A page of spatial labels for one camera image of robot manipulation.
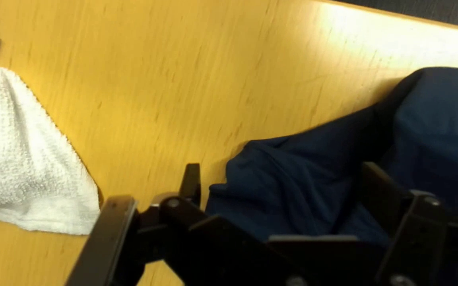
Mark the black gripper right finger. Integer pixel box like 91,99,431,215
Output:
358,160,449,286

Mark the dark blue cloth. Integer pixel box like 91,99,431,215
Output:
205,66,458,286

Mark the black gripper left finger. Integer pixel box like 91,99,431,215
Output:
156,161,294,286

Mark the white terry towel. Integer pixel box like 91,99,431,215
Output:
0,63,102,236

